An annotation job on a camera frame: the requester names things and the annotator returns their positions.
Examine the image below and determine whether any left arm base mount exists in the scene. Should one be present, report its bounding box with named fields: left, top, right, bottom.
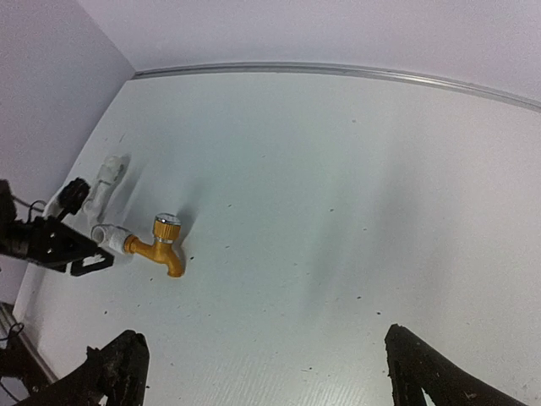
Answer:
left=1, top=322, right=57, bottom=405

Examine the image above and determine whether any white plastic faucet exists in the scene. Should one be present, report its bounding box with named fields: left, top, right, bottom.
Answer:
left=82, top=155, right=130, bottom=226

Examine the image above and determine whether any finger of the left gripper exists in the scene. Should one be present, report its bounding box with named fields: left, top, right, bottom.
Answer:
left=25, top=217, right=114, bottom=277

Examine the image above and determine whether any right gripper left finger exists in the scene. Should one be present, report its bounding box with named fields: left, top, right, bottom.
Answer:
left=19, top=330, right=150, bottom=406

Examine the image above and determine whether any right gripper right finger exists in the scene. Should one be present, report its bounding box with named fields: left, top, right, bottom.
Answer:
left=385, top=324, right=521, bottom=405

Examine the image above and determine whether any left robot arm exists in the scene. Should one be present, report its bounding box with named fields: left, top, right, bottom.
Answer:
left=1, top=178, right=114, bottom=277

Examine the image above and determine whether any white elbow fitting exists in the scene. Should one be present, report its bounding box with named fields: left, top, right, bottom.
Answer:
left=90, top=224, right=132, bottom=255

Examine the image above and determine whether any gold brass faucet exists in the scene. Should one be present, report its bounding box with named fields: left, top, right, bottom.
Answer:
left=123, top=213, right=184, bottom=278

